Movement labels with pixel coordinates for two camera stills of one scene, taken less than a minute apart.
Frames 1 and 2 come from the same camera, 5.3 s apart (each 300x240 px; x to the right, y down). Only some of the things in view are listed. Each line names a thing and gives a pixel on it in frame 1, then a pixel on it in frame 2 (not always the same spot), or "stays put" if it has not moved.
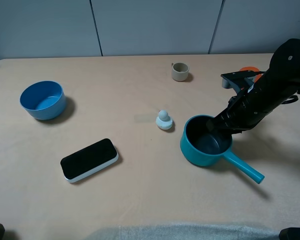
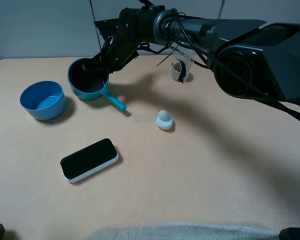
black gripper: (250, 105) → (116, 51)
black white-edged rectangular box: (88, 159) stays put
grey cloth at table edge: (188, 232) stays put
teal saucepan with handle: (201, 147) → (89, 85)
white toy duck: (163, 120) stays put
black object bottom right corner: (295, 233) stays put
